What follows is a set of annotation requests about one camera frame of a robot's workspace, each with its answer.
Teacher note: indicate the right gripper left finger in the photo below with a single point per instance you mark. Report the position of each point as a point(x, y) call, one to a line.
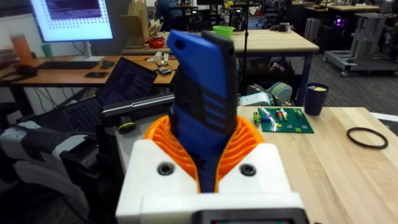
point(149, 174)

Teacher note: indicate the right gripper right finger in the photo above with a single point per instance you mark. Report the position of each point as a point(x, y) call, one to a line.
point(264, 174)

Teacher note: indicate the blue electric screwdriver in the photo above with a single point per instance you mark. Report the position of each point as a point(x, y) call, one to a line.
point(199, 77)

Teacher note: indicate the green board with toy blocks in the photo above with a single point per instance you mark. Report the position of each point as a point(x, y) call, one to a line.
point(289, 123)

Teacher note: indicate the black flat bar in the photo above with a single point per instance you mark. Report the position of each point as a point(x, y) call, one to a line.
point(136, 105)

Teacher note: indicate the pale teal device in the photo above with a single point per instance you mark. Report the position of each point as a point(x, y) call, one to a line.
point(253, 100)

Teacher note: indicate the stack of pale discs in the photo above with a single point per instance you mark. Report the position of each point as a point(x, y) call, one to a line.
point(283, 91)

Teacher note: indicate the dark blue cup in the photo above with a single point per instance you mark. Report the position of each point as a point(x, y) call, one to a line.
point(315, 99)

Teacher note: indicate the open black laptop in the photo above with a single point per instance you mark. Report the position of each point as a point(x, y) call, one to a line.
point(127, 81)

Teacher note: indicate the black phone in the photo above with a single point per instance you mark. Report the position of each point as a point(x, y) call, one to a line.
point(96, 74)

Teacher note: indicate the black computer mouse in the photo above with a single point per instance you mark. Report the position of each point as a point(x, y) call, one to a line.
point(108, 64)

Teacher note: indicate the brown office desk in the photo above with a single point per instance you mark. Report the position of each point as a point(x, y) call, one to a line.
point(62, 79)

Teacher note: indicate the black stand pole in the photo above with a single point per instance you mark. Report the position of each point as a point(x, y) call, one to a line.
point(245, 46)

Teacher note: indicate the red round object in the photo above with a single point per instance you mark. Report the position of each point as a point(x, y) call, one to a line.
point(156, 42)

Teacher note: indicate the wooden workbench with blue legs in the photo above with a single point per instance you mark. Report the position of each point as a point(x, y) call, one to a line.
point(273, 40)

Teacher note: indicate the black keyboard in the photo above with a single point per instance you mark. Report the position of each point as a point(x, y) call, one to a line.
point(66, 64)

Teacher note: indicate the green plastic bowl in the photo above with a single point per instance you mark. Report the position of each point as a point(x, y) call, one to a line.
point(223, 31)

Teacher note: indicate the cardboard boxes heap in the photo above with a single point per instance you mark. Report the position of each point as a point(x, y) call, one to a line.
point(136, 25)

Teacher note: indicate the teal cup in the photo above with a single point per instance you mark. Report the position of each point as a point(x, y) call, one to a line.
point(47, 50)

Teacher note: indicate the computer monitor on stand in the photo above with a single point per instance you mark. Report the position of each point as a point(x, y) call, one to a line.
point(71, 28)

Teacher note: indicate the grey metal cart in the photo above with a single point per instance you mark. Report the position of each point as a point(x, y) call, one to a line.
point(367, 40)

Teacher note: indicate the orange translucent cup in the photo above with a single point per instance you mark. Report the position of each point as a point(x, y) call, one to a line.
point(20, 48)

